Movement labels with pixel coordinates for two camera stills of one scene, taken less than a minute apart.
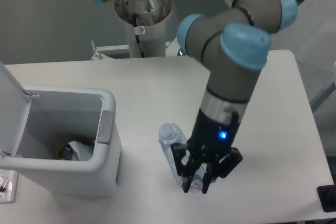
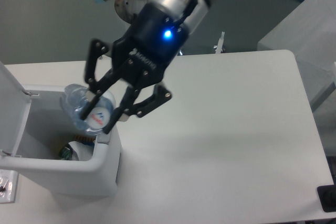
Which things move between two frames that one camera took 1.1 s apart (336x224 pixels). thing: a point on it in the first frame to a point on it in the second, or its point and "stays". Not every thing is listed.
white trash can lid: x=14 y=107 stays
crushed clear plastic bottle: x=170 y=135 to x=73 y=98
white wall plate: x=9 y=183 stays
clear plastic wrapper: x=81 y=152 stays
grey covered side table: x=312 y=39 stays
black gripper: x=211 y=138 to x=140 y=56
